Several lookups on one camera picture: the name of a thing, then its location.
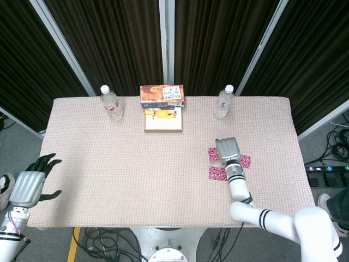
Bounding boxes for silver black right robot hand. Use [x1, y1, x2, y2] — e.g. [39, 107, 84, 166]
[215, 136, 242, 165]

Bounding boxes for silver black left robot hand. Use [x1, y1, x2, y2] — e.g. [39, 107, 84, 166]
[9, 152, 63, 209]

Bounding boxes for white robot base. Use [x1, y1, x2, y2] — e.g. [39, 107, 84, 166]
[129, 226, 208, 262]

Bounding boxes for white sneaker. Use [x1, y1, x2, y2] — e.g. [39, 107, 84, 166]
[0, 174, 16, 211]
[317, 193, 333, 218]

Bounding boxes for clear bottle with white label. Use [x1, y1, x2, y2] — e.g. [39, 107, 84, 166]
[213, 84, 235, 120]

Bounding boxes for flat white brown box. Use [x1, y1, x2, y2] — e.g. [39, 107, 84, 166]
[143, 106, 183, 134]

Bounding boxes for yellow rubber chicken toy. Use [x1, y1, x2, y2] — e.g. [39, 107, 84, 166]
[143, 108, 177, 120]

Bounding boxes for orange blue snack box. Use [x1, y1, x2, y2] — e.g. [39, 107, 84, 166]
[140, 85, 186, 110]

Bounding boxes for black power strip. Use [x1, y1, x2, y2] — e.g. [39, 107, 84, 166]
[305, 165, 349, 188]

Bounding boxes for pink woven tablecloth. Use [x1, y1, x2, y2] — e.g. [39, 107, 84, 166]
[25, 96, 320, 229]

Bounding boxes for dark brown pleated curtain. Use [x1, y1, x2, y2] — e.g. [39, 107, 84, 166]
[239, 0, 349, 136]
[174, 0, 280, 96]
[0, 0, 91, 132]
[45, 0, 164, 96]

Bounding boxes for clear bottle with red label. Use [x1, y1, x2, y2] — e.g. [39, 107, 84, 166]
[100, 85, 124, 122]

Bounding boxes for dark trouser leg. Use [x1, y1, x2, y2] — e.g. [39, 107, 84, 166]
[326, 186, 349, 227]

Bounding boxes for grey metal frame rail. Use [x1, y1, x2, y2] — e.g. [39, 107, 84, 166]
[297, 98, 349, 141]
[0, 106, 46, 139]

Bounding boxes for black cable bundle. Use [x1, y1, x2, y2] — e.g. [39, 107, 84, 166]
[73, 228, 148, 262]
[313, 111, 349, 164]
[0, 113, 17, 130]

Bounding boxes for black cable with inline switch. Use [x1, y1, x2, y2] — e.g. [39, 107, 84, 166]
[209, 222, 245, 262]

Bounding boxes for grey metal frame post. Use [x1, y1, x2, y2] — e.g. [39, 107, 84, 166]
[159, 0, 175, 85]
[28, 0, 103, 97]
[236, 0, 290, 96]

